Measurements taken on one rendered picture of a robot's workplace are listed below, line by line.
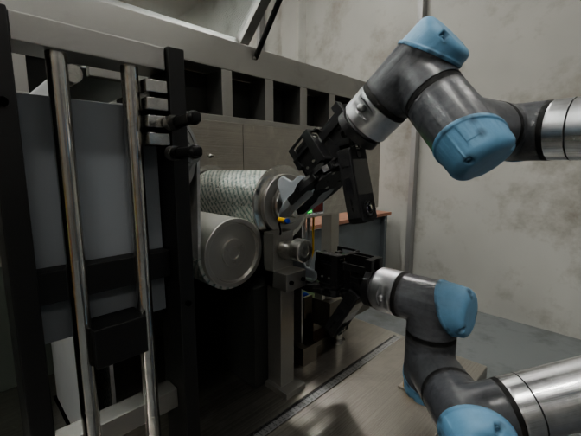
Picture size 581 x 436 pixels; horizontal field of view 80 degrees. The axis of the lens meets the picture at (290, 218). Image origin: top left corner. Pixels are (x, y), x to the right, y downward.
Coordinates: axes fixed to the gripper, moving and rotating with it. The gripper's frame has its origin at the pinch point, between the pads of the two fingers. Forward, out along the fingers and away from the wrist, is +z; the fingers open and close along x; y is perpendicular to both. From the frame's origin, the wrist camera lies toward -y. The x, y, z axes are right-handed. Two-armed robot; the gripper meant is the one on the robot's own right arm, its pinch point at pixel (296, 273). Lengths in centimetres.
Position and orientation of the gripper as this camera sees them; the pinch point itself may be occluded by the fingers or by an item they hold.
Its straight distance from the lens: 75.8
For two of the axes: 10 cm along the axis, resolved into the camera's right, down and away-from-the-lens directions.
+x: -7.1, 1.1, -7.0
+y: 0.0, -9.9, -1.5
